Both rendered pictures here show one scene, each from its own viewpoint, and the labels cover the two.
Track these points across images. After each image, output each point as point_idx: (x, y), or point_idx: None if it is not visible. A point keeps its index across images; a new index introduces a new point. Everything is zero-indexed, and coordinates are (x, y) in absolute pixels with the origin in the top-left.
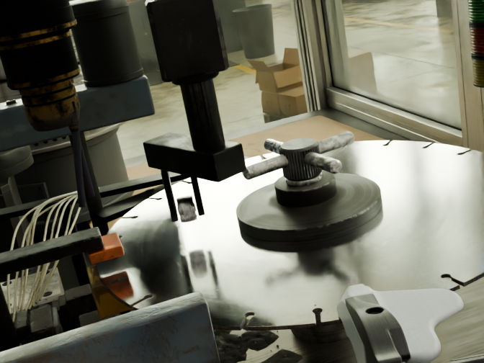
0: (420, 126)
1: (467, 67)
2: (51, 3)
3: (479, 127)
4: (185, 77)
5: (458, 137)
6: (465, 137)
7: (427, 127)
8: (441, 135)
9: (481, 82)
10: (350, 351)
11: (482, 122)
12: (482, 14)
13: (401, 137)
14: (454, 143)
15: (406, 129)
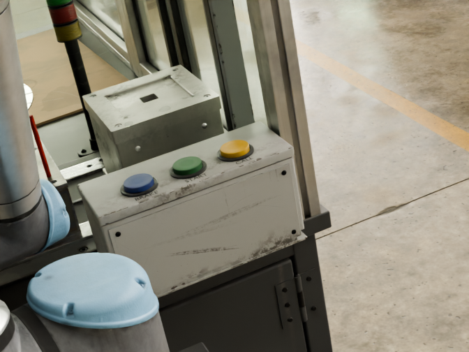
0: (112, 42)
1: (118, 5)
2: None
3: (131, 47)
4: None
5: (126, 53)
6: (128, 54)
7: (114, 43)
8: (120, 50)
9: (58, 39)
10: None
11: (131, 44)
12: (49, 1)
13: (106, 48)
14: (125, 56)
15: (107, 42)
